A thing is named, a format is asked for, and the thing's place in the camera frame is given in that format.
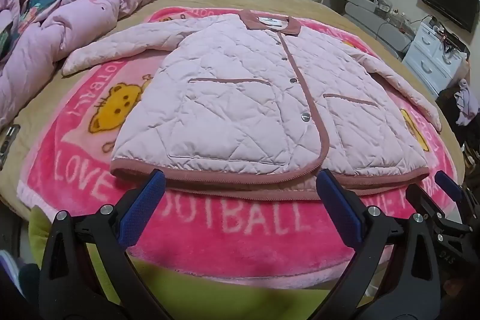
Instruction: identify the person's green clothing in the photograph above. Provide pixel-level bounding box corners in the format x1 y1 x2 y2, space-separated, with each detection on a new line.
29 205 376 320

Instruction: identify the pink quilt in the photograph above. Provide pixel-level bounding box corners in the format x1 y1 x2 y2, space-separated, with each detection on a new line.
0 0 163 129

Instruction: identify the grey desk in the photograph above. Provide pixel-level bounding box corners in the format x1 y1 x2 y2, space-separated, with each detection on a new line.
325 0 414 59

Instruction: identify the white drawer cabinet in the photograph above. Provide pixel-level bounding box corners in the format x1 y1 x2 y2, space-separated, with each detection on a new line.
402 22 470 96

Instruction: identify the pink quilted jacket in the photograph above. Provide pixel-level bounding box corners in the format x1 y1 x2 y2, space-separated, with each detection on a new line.
61 10 442 193

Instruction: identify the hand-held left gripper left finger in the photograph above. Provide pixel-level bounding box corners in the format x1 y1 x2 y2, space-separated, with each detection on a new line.
38 168 173 320

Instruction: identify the pink printed blanket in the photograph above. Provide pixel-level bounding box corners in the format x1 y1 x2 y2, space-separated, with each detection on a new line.
17 5 460 281

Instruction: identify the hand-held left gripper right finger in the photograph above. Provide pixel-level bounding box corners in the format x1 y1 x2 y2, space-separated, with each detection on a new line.
311 168 442 320

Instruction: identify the purple cloth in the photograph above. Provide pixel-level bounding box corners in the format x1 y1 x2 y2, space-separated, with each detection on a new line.
453 79 480 126

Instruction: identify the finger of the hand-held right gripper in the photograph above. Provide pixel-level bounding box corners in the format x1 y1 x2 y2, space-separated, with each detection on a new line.
435 171 478 231
406 183 451 229

